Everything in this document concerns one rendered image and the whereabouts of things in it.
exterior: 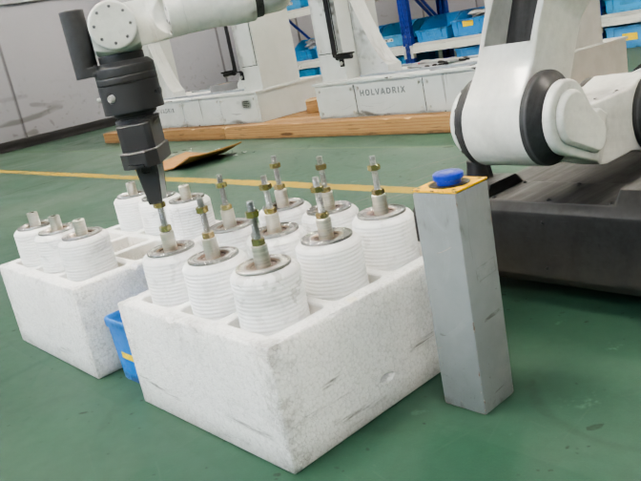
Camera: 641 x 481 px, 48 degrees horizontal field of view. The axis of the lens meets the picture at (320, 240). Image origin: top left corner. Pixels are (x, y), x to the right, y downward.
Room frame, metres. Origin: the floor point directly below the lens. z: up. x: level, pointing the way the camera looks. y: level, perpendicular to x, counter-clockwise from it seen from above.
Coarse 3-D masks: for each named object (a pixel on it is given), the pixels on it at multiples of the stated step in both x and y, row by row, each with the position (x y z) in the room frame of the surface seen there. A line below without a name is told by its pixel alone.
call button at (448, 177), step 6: (456, 168) 0.92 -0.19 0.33; (438, 174) 0.91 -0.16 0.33; (444, 174) 0.90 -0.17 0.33; (450, 174) 0.90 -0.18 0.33; (456, 174) 0.90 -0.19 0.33; (462, 174) 0.90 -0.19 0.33; (438, 180) 0.90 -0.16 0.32; (444, 180) 0.90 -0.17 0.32; (450, 180) 0.89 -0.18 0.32; (456, 180) 0.90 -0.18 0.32
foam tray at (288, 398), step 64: (128, 320) 1.09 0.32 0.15; (192, 320) 0.96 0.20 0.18; (320, 320) 0.87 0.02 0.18; (384, 320) 0.94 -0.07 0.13; (192, 384) 0.97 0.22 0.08; (256, 384) 0.84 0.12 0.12; (320, 384) 0.86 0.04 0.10; (384, 384) 0.93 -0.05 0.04; (256, 448) 0.87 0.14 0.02; (320, 448) 0.84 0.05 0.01
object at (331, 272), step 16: (352, 240) 0.97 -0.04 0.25; (304, 256) 0.97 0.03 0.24; (320, 256) 0.95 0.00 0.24; (336, 256) 0.95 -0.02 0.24; (352, 256) 0.96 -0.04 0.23; (304, 272) 0.97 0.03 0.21; (320, 272) 0.95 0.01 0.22; (336, 272) 0.95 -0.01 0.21; (352, 272) 0.96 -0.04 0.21; (320, 288) 0.95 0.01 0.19; (336, 288) 0.95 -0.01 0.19; (352, 288) 0.95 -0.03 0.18
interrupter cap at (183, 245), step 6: (180, 240) 1.13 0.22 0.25; (186, 240) 1.13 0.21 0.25; (192, 240) 1.11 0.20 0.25; (156, 246) 1.12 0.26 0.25; (162, 246) 1.12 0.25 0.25; (180, 246) 1.11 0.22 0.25; (186, 246) 1.09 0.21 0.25; (192, 246) 1.09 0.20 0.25; (150, 252) 1.10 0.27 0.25; (156, 252) 1.09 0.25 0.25; (162, 252) 1.10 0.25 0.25; (168, 252) 1.08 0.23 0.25; (174, 252) 1.07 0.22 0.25; (180, 252) 1.07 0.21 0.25; (156, 258) 1.07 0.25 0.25
